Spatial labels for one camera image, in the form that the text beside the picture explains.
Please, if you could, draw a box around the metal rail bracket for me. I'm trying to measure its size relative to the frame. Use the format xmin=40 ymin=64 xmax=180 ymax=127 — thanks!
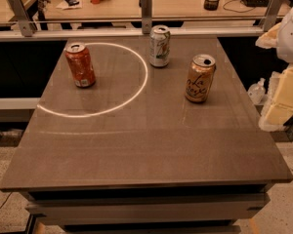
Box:
xmin=8 ymin=0 xmax=36 ymax=37
xmin=259 ymin=0 xmax=284 ymax=32
xmin=140 ymin=0 xmax=153 ymax=35

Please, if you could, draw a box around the middle metal rail bracket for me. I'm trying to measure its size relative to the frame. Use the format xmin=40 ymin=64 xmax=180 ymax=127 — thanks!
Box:
xmin=140 ymin=0 xmax=153 ymax=35

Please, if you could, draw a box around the right metal rail bracket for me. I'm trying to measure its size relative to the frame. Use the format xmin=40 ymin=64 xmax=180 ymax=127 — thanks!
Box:
xmin=259 ymin=0 xmax=284 ymax=32

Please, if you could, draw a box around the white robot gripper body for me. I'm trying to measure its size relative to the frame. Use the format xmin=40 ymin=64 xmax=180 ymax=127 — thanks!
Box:
xmin=276 ymin=7 xmax=293 ymax=63

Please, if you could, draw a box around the black cable on desk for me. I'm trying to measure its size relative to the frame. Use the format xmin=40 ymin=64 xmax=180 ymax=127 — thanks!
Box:
xmin=222 ymin=0 xmax=257 ymax=14

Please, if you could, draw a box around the clear sanitizer bottle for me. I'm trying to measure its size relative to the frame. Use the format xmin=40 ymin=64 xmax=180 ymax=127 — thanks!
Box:
xmin=247 ymin=78 xmax=266 ymax=104

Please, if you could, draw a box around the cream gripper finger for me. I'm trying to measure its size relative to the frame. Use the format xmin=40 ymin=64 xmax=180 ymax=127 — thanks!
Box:
xmin=259 ymin=64 xmax=293 ymax=132
xmin=255 ymin=23 xmax=281 ymax=49

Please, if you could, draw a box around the orange LaCroix can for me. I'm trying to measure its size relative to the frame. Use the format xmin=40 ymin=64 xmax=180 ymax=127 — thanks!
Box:
xmin=185 ymin=54 xmax=216 ymax=103

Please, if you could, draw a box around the horizontal metal rail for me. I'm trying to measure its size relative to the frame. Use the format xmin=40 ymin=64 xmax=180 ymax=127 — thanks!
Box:
xmin=0 ymin=27 xmax=264 ymax=42

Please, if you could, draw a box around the white green soda can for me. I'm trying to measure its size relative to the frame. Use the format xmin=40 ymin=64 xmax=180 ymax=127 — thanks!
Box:
xmin=149 ymin=24 xmax=170 ymax=67

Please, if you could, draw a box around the red orange soda can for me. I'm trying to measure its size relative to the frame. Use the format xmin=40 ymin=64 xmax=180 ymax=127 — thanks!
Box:
xmin=64 ymin=42 xmax=96 ymax=88

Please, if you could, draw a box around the black mesh cup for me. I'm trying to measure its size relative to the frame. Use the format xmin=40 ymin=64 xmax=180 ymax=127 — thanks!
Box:
xmin=204 ymin=0 xmax=220 ymax=11

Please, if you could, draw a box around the left metal rail bracket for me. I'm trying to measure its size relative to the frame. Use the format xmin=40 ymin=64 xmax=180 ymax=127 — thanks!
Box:
xmin=8 ymin=0 xmax=36 ymax=37

